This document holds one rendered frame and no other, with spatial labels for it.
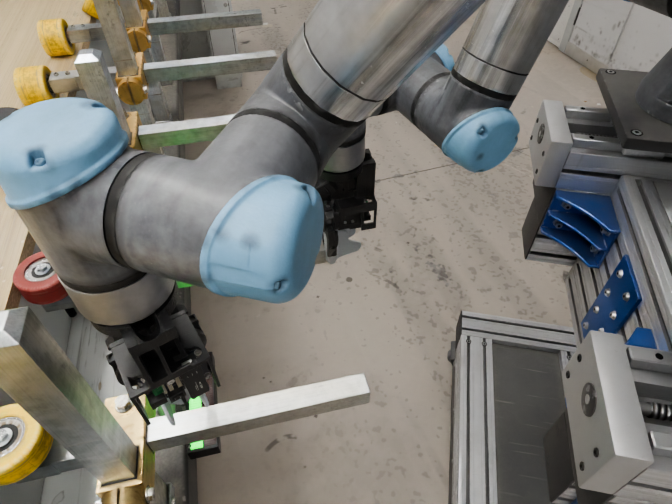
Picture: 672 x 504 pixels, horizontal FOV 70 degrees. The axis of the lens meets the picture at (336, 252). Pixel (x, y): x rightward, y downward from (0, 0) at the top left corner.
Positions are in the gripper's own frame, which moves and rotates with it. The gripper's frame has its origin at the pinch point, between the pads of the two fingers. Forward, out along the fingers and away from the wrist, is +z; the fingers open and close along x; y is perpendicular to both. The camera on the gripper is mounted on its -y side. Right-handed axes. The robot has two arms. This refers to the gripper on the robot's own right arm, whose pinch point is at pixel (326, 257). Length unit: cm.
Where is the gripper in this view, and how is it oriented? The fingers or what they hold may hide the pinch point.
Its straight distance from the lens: 81.3
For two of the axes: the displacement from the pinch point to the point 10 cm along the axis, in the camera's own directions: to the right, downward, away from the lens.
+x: -2.3, -7.1, 6.7
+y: 9.7, -1.8, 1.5
